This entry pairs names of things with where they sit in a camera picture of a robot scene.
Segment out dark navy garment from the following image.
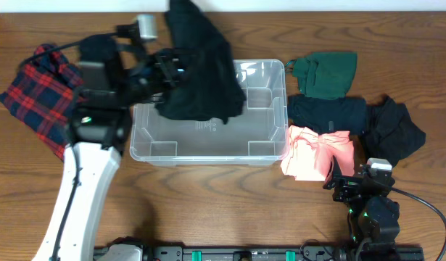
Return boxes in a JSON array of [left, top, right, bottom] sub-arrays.
[[287, 94, 367, 135]]

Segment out black pants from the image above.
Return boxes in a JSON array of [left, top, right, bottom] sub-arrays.
[[155, 0, 247, 124]]

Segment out red navy plaid shirt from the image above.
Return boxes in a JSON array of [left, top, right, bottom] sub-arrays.
[[0, 51, 83, 160]]

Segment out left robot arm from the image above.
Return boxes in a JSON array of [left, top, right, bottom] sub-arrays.
[[34, 33, 176, 260]]

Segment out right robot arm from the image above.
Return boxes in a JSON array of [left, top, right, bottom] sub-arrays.
[[323, 158, 400, 260]]

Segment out clear plastic storage container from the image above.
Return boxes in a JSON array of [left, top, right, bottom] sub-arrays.
[[130, 59, 289, 166]]

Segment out pink folded garment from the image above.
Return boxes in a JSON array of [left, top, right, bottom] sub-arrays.
[[281, 125, 355, 181]]

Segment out black crumpled garment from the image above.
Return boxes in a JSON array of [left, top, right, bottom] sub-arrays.
[[360, 96, 426, 167]]

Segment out dark green folded garment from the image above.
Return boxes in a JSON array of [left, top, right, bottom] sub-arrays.
[[286, 51, 358, 100]]

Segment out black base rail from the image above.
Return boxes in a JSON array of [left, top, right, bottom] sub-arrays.
[[93, 238, 425, 261]]

